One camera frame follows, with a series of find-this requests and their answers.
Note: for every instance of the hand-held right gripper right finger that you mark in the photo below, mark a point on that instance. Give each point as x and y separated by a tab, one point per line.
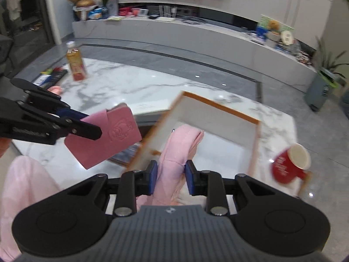
190	178

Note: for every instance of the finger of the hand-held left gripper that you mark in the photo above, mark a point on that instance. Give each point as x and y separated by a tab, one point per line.
73	113
84	131

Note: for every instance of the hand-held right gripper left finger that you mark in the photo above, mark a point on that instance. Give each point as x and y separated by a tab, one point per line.
153	177

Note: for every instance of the pink fabric pouch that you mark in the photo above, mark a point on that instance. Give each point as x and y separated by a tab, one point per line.
174	152

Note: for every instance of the pink wallet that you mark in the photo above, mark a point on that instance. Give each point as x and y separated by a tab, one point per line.
114	136

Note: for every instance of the orange storage box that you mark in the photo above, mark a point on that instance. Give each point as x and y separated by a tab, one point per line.
212	120

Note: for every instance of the pink soft item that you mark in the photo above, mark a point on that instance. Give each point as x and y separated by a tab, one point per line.
56	89

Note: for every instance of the printed booklet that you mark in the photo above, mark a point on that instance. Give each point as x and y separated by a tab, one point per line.
125	155

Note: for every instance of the coloured pen box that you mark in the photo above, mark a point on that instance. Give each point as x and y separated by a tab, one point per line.
51	77

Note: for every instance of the tea bottle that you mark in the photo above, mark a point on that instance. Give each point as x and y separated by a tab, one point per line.
77	65

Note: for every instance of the person's pink clothing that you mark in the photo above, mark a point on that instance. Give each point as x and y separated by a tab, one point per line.
27	185

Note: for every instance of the dark sofa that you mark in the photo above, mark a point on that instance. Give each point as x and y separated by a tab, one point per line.
5	54

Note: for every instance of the red mug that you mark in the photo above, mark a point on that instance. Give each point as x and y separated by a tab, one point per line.
283	166

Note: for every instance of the blue snack packet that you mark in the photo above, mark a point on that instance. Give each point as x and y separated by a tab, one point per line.
95	13

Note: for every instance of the gold vase with dried flowers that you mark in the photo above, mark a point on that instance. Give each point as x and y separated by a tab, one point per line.
84	3

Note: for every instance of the red box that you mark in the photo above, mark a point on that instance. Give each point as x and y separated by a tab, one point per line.
126	11

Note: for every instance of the white hanging cloth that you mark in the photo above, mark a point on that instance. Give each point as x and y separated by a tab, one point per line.
15	2

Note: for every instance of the clear acrylic holder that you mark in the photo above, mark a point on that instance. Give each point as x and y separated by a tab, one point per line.
167	11

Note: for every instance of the white tv cabinet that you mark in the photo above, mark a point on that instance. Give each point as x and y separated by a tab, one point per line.
190	38

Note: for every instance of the grey trash bin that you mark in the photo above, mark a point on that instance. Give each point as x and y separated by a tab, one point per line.
317	92

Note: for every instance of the green and blue printed box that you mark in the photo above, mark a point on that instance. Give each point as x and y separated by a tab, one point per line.
263	31

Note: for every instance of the potted plant with long leaves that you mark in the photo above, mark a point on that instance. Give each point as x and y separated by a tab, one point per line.
327	60

